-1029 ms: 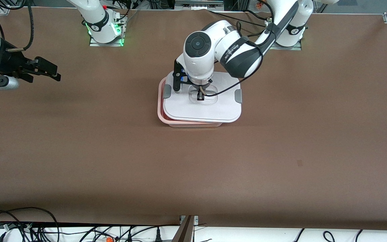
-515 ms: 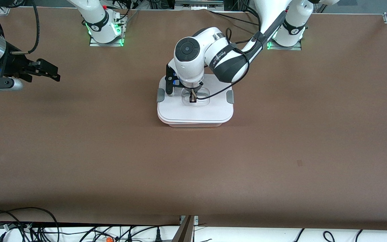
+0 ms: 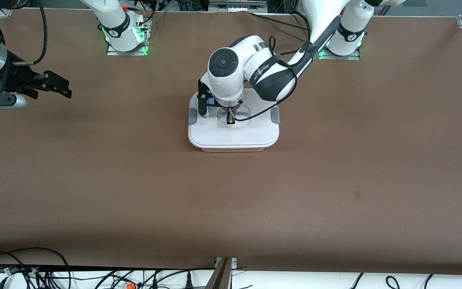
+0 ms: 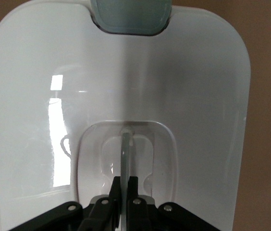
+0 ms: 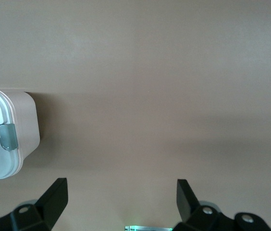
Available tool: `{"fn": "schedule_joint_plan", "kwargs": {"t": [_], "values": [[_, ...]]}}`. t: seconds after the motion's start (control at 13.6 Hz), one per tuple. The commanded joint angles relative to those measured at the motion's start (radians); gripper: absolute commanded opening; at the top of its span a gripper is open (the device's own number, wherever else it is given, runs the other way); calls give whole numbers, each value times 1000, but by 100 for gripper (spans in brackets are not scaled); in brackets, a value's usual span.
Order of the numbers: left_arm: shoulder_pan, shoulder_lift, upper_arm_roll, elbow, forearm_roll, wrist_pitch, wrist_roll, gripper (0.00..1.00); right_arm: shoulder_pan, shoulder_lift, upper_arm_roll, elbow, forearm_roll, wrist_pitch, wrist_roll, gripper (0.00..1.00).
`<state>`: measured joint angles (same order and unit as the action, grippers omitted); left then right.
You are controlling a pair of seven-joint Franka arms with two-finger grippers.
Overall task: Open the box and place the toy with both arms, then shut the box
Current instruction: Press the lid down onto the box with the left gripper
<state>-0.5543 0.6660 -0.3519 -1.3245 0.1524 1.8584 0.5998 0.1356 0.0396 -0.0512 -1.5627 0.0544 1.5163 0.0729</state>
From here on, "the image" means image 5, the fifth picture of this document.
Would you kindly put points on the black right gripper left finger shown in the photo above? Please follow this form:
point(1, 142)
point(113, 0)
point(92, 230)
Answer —
point(46, 209)

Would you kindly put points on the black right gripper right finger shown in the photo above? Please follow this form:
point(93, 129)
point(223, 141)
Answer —
point(190, 209)

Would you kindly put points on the clear plastic container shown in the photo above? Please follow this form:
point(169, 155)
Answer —
point(27, 125)

